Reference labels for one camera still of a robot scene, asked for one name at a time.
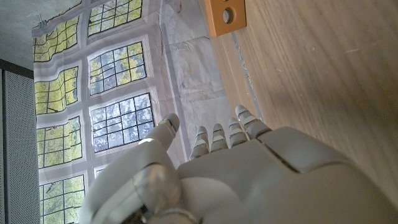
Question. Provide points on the orange brick block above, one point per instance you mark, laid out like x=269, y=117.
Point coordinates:
x=217, y=21

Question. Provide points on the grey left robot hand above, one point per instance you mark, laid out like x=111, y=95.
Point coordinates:
x=264, y=186

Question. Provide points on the printed window backdrop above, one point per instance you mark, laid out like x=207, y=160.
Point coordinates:
x=118, y=68

